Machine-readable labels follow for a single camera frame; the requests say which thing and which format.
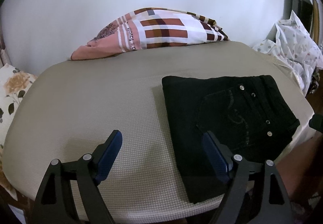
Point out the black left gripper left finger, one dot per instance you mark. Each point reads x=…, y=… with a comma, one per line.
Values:
x=54, y=201

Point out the white floral pillow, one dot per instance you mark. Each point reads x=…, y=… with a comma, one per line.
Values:
x=14, y=85

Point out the dark wall opening frame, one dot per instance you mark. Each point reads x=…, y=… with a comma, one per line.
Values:
x=308, y=13

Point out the pink brown checkered quilt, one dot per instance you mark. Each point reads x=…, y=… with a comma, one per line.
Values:
x=150, y=28

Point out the beige textured mattress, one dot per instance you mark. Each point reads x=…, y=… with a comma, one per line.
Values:
x=74, y=106

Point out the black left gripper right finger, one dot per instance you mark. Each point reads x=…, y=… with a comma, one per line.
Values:
x=254, y=192

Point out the brown striped headboard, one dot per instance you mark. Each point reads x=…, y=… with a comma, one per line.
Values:
x=4, y=56

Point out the white dotted crumpled sheet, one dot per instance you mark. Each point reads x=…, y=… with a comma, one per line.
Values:
x=294, y=51

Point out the black pants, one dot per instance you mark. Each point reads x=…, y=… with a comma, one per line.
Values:
x=247, y=114

